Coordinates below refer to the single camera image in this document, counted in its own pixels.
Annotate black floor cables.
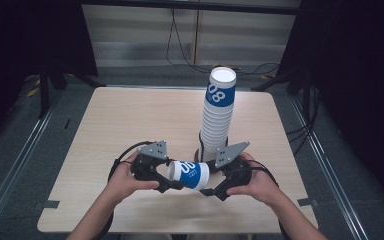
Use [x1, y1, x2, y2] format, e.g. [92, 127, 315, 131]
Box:
[285, 84, 322, 158]

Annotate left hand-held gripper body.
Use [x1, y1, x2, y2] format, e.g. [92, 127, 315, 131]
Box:
[129, 139, 169, 183]

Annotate black hanging wall cable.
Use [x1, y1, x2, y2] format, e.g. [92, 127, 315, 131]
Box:
[165, 8, 281, 76]

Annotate person's left hand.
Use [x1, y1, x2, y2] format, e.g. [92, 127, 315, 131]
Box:
[107, 151, 161, 205]

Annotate stack of nested cups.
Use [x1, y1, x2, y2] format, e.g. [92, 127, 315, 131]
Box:
[199, 66, 238, 164]

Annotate person's right hand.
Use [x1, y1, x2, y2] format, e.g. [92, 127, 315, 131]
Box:
[226, 151, 282, 207]

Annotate black metal stand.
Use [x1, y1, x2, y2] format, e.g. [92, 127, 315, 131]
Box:
[250, 70, 303, 93]
[37, 61, 107, 120]

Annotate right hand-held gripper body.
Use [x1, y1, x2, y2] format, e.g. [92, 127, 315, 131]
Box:
[214, 140, 253, 195]

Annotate blue white paper cup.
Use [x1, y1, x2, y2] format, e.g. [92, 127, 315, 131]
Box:
[166, 160, 211, 191]

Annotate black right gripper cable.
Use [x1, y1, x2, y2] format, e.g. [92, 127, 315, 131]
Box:
[246, 159, 280, 188]

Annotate dark curtain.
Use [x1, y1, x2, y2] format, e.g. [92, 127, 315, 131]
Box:
[275, 0, 384, 214]
[0, 0, 98, 153]

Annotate metal floor rail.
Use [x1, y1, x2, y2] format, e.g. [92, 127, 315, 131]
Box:
[288, 95, 371, 240]
[0, 94, 66, 232]

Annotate grey tape piece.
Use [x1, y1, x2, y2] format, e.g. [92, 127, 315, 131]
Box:
[34, 199, 61, 211]
[296, 196, 316, 208]

